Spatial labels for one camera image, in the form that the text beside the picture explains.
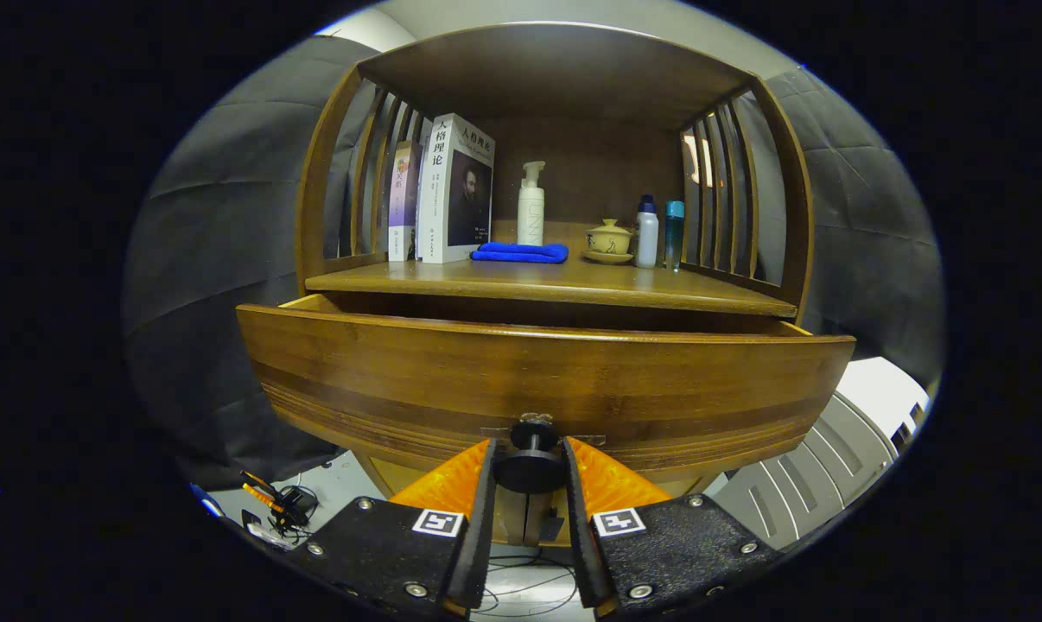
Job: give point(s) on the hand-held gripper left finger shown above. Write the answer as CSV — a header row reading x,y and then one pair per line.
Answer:
x,y
478,536

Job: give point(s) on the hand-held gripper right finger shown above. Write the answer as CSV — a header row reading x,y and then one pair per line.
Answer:
x,y
583,544

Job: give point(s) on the curved wooden drawer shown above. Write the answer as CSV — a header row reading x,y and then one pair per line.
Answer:
x,y
486,371

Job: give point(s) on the wooden cabinet door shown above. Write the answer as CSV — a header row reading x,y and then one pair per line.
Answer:
x,y
535,510
512,518

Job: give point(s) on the wooden countertop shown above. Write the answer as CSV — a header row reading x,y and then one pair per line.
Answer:
x,y
573,281

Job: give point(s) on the brown wooden cabinet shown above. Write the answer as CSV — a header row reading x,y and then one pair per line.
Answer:
x,y
555,78

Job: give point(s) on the black power adapter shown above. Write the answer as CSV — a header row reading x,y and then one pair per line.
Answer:
x,y
295,505

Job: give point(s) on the orange black tool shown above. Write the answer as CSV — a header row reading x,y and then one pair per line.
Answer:
x,y
260,492

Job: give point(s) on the folded blue cloth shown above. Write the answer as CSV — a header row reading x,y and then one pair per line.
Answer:
x,y
521,253

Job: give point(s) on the yellow saucer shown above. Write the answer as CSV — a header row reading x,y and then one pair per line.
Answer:
x,y
607,257

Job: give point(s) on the yellow lidded tea bowl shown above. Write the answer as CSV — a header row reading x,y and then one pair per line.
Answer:
x,y
608,238

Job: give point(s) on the white bottle dark blue cap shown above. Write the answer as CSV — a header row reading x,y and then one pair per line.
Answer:
x,y
647,238

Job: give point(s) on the clear teal bottle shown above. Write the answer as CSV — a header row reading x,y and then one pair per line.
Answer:
x,y
674,238

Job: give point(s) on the white pump bottle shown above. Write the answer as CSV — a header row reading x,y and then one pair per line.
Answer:
x,y
530,216

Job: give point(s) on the white grey plastic box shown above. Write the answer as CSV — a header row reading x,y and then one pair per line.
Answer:
x,y
875,397

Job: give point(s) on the large white portrait book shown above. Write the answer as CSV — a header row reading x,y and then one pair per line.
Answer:
x,y
439,199

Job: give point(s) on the thin purple book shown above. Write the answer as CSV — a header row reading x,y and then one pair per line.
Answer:
x,y
403,199

